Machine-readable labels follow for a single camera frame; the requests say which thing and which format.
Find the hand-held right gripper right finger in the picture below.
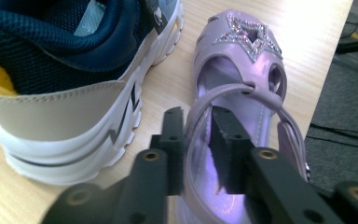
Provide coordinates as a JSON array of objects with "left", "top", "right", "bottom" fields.
[{"left": 210, "top": 105, "right": 256, "bottom": 194}]

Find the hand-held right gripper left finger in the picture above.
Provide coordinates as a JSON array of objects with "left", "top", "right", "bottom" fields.
[{"left": 150, "top": 106, "right": 187, "bottom": 197}]

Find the navy and white sneaker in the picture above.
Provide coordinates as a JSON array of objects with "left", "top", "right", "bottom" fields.
[{"left": 0, "top": 0, "right": 185, "bottom": 187}]

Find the black stand leg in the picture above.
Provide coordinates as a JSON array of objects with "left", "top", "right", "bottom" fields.
[{"left": 335, "top": 37, "right": 358, "bottom": 55}]

